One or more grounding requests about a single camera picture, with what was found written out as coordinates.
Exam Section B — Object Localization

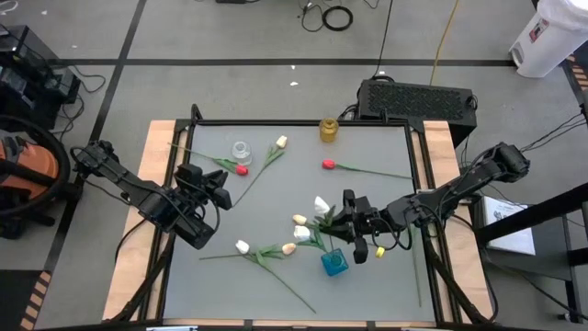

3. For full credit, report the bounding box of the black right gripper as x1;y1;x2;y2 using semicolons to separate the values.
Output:
320;188;392;244

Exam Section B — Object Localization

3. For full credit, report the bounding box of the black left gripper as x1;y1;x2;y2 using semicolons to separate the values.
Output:
176;168;233;222

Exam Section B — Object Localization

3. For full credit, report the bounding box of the red artificial tulip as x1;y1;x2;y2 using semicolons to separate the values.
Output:
168;142;250;177
410;224;423;308
321;158;413;180

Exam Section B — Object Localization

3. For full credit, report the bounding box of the white artificial tulip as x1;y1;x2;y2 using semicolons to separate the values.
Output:
313;196;339;254
293;224;330;254
234;239;318;314

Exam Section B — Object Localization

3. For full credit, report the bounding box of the cream artificial tulip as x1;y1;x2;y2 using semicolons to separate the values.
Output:
231;134;288;210
198;242;298;266
292;213;332;234

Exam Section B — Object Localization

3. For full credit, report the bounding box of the clear glass vase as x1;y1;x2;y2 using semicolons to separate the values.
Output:
231;140;254;166

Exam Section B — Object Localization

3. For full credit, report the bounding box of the blue cut-glass vase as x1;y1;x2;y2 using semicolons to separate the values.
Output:
320;247;350;278

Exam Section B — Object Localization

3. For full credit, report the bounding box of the yellow glass vase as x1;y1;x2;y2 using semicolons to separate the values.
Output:
319;117;340;143

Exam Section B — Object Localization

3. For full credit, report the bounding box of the grey table mat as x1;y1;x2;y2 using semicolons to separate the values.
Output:
163;124;436;322

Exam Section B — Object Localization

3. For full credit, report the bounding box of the black perforated computer case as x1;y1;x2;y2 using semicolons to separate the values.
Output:
356;78;479;148

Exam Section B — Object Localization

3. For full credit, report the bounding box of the white printed booklet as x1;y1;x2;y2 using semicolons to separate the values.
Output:
484;195;537;257

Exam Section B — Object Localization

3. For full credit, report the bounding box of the orange vacuum cleaner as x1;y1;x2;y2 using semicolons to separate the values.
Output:
0;114;73;240

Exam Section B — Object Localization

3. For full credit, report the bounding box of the black side table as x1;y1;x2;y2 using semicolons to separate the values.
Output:
472;181;588;325

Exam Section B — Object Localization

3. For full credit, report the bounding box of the black equipment stack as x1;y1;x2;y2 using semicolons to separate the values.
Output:
0;25;83;132

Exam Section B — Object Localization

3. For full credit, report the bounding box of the white plastic bin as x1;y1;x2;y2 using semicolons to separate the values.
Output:
508;0;588;79

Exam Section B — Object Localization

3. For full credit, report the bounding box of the black aluminium table frame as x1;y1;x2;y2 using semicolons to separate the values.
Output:
105;103;502;330

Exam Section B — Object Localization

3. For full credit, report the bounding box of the black floor cable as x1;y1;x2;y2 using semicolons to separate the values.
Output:
372;0;395;78

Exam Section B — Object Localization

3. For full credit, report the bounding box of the black coiled cable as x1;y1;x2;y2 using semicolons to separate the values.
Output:
298;0;355;33

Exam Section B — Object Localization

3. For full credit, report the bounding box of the yellow floor cable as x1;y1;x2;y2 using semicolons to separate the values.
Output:
429;0;460;86

